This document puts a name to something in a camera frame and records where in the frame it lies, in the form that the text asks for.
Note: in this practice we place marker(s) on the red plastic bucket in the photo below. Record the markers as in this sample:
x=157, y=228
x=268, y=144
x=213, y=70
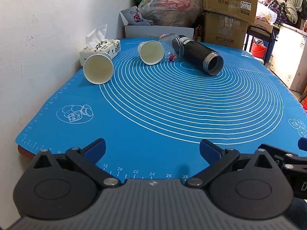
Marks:
x=257, y=50

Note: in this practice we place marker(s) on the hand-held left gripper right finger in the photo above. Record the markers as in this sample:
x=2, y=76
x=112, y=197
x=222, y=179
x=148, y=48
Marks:
x=209, y=151

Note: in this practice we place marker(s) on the small white paper cup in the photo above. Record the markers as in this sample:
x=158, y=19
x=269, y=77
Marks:
x=151, y=52

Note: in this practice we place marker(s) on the white chest freezer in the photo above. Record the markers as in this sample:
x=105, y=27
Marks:
x=291, y=52

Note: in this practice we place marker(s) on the clear plastic bag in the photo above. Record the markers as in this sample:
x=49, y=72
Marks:
x=170, y=7

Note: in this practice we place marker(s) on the plain brown cardboard box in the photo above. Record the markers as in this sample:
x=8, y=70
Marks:
x=223, y=32

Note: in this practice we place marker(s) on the black thermos bottle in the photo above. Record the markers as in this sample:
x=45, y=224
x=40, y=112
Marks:
x=199, y=52

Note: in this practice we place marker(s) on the small pink toy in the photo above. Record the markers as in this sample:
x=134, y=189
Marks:
x=172, y=58

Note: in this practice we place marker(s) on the clear plastic jar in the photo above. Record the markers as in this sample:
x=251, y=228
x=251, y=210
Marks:
x=171, y=45

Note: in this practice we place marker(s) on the black metal chair frame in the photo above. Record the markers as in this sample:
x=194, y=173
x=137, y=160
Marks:
x=260, y=30

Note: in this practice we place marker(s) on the yellowish plastic bag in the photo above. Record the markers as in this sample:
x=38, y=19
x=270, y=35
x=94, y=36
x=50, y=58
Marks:
x=266, y=14

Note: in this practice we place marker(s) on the white cardboard box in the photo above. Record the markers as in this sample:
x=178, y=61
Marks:
x=158, y=31

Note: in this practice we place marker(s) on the pale green cloth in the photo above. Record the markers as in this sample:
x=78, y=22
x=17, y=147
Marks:
x=293, y=7

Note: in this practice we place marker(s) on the large white paper cup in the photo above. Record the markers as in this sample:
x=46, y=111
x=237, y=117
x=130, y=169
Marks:
x=98, y=69

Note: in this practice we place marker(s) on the white tissue pack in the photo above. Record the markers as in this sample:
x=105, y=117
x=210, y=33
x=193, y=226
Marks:
x=105, y=49

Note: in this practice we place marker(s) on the blue silicone baking mat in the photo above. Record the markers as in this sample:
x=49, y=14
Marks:
x=168, y=124

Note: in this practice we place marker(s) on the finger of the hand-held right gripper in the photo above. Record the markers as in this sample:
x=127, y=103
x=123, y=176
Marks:
x=302, y=145
x=275, y=152

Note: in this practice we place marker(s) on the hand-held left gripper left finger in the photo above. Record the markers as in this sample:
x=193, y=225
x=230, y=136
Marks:
x=95, y=149

